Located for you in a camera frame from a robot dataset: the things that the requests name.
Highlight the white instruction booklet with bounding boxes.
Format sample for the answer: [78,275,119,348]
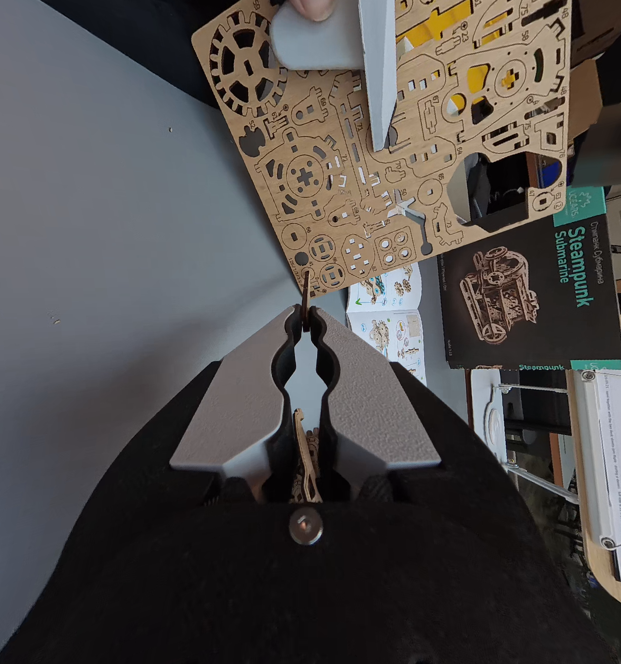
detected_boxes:
[346,262,427,387]

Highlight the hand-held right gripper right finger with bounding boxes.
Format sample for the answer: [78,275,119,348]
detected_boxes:
[310,305,442,503]

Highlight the white stand base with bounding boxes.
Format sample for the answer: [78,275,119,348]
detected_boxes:
[470,367,509,470]

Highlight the assembled wooden puzzle model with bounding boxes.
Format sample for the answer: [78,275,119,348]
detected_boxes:
[290,408,324,504]

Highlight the brown cardboard box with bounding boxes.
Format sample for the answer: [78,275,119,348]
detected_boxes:
[570,0,619,138]

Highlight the person's dark pants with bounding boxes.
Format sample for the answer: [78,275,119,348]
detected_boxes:
[41,0,228,110]

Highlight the black puzzle box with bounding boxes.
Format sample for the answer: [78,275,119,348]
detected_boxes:
[437,187,621,370]

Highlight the yellow object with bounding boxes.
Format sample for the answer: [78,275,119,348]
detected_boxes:
[396,0,521,115]

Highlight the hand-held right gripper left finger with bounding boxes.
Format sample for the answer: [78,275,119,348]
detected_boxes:
[170,304,297,501]

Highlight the person's left hand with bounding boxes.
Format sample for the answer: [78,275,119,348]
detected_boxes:
[290,0,337,22]

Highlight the laser-cut plywood puzzle sheet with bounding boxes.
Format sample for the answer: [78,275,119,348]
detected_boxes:
[191,0,573,302]

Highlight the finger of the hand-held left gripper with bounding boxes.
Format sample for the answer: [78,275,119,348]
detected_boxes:
[358,0,398,153]

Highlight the grey desk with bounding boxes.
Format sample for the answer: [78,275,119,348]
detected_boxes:
[0,0,469,664]

